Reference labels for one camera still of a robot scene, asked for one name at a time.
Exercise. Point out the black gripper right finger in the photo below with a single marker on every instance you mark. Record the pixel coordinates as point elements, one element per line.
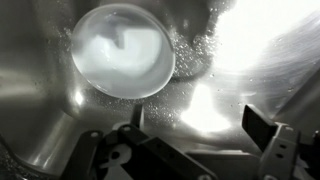
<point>283,150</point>

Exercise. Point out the white cup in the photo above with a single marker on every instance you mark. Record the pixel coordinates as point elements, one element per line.
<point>123,53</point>

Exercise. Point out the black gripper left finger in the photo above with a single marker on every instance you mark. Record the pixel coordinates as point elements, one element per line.
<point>140,156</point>

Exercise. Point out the stainless steel sink basin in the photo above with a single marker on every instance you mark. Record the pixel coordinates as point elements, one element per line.
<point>266,66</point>

